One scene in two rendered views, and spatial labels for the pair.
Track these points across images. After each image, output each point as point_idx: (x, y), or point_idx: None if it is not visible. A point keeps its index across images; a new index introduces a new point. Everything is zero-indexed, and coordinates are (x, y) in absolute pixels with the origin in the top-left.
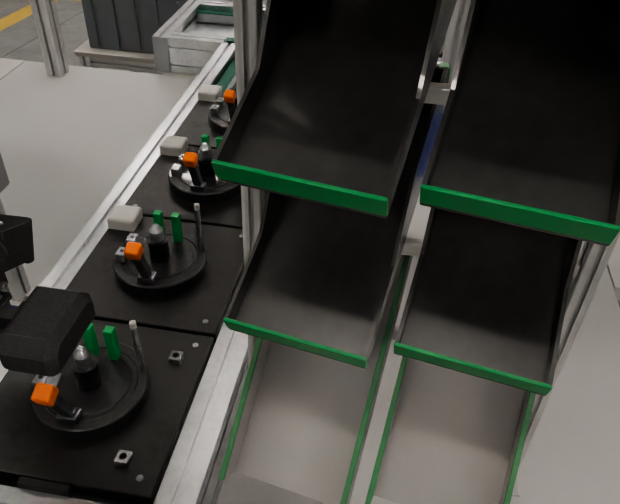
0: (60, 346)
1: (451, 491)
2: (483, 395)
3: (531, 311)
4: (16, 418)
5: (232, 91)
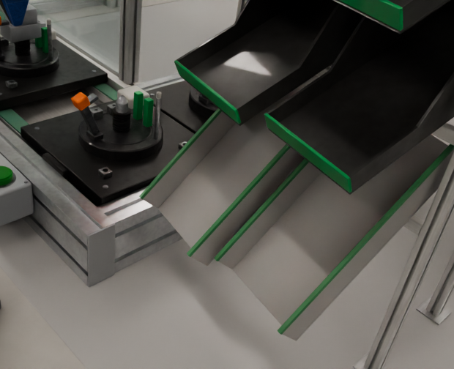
0: None
1: (284, 291)
2: (348, 231)
3: (386, 140)
4: (70, 128)
5: None
